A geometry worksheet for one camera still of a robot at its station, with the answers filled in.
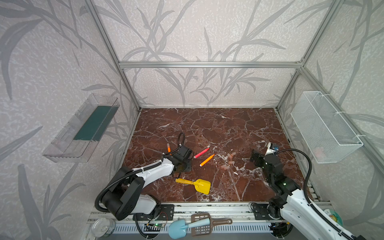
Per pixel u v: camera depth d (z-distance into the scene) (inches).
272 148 27.3
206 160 36.0
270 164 23.6
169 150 37.8
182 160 27.2
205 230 27.4
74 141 25.0
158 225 27.7
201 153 37.7
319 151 28.7
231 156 36.8
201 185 32.0
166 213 28.8
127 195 16.6
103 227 25.7
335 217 25.7
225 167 35.0
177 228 26.8
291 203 21.4
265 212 28.9
